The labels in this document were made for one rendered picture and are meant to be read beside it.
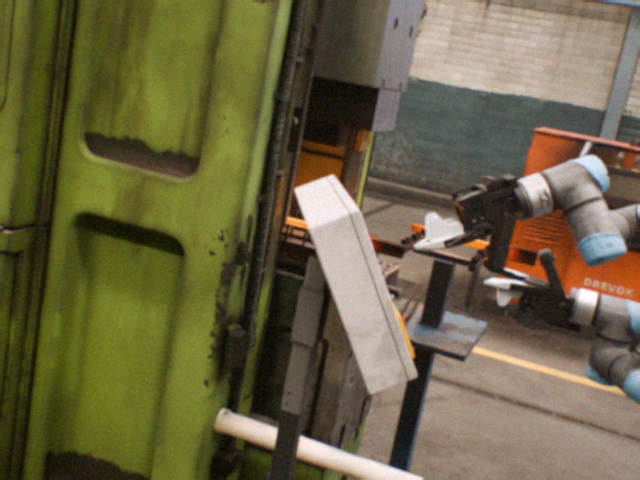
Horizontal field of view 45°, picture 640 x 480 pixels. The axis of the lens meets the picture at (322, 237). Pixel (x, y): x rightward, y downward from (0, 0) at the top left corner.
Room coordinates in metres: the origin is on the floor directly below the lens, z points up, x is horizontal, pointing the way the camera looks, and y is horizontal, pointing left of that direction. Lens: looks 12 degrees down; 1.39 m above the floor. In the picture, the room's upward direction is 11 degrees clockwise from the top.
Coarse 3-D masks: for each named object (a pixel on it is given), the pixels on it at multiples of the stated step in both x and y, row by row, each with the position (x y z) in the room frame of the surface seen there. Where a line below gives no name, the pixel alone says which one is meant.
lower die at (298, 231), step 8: (288, 224) 1.88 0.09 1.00; (288, 232) 1.83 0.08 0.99; (296, 232) 1.84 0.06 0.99; (280, 240) 1.78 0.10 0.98; (288, 240) 1.78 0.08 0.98; (296, 240) 1.80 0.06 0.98; (280, 248) 1.78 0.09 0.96; (288, 248) 1.77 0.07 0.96; (296, 248) 1.77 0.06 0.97; (304, 248) 1.76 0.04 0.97; (312, 248) 1.75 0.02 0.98; (288, 256) 1.77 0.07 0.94; (296, 256) 1.76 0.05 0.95; (304, 256) 1.76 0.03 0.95
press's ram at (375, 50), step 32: (352, 0) 1.71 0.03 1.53; (384, 0) 1.69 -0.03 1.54; (416, 0) 1.89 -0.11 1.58; (320, 32) 1.72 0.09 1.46; (352, 32) 1.70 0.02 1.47; (384, 32) 1.68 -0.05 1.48; (416, 32) 1.95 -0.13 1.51; (320, 64) 1.72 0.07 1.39; (352, 64) 1.70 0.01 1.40; (384, 64) 1.73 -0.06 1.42
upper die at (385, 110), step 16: (320, 80) 1.77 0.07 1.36; (320, 96) 1.77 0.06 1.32; (336, 96) 1.76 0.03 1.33; (352, 96) 1.75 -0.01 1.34; (368, 96) 1.74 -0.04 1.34; (384, 96) 1.78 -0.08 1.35; (400, 96) 1.92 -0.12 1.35; (320, 112) 1.77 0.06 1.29; (336, 112) 1.76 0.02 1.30; (352, 112) 1.74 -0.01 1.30; (368, 112) 1.73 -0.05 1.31; (384, 112) 1.80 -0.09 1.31; (368, 128) 1.73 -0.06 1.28; (384, 128) 1.83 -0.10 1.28
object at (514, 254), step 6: (414, 228) 2.47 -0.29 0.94; (420, 228) 2.47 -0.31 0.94; (474, 246) 2.40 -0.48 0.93; (480, 246) 2.39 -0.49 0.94; (510, 246) 2.39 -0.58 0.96; (516, 246) 2.38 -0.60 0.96; (510, 252) 2.37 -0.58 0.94; (516, 252) 2.36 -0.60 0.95; (522, 252) 2.36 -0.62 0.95; (528, 252) 2.35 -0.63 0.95; (534, 252) 2.34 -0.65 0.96; (510, 258) 2.36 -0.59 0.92; (516, 258) 2.36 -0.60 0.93; (522, 258) 2.36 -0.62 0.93; (528, 258) 2.35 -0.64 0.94; (534, 258) 2.34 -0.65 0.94; (528, 264) 2.34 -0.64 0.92; (534, 264) 2.34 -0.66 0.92
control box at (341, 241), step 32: (320, 192) 1.31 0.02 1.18; (320, 224) 1.09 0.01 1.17; (352, 224) 1.10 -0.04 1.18; (320, 256) 1.09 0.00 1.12; (352, 256) 1.10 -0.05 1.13; (352, 288) 1.10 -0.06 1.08; (384, 288) 1.11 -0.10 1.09; (352, 320) 1.10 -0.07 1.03; (384, 320) 1.11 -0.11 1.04; (384, 352) 1.11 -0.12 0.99; (384, 384) 1.11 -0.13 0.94
